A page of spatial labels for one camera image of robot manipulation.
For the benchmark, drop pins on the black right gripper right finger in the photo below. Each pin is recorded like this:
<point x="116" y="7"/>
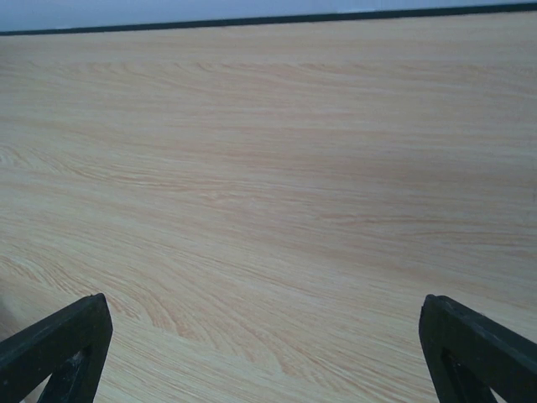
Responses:
<point x="472" y="358"/>

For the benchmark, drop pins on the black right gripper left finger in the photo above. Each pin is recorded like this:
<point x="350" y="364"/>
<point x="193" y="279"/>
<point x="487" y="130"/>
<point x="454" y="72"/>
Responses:
<point x="67" y="349"/>

